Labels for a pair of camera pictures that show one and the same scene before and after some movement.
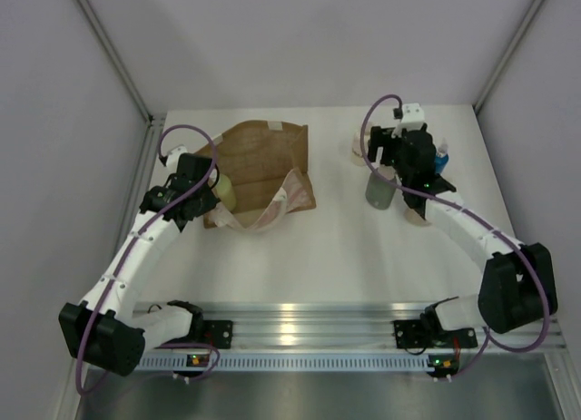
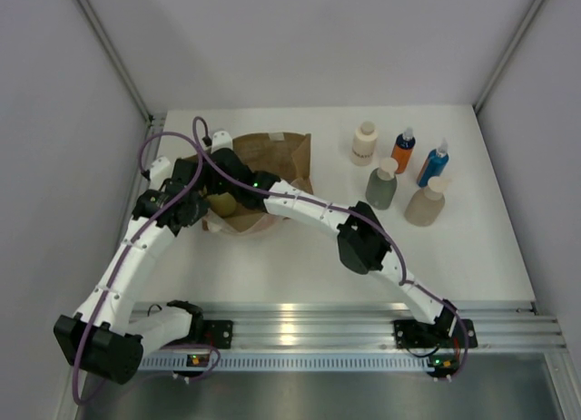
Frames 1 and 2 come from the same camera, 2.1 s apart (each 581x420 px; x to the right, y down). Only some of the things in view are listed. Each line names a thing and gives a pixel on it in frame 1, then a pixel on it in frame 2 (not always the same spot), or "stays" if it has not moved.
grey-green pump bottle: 380,193 stays
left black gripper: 211,201 stays
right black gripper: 382,138 -> 211,184
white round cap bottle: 357,151 stays
